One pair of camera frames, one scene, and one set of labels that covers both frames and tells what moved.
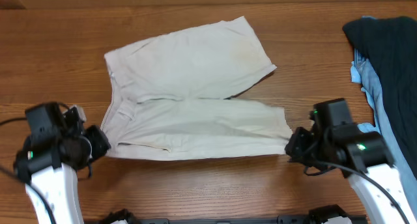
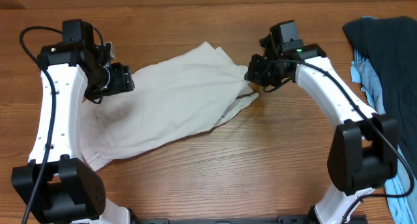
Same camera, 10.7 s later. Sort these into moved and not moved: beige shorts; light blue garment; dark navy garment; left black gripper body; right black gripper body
Moved: left black gripper body; right black gripper body; beige shorts
Not moved: light blue garment; dark navy garment
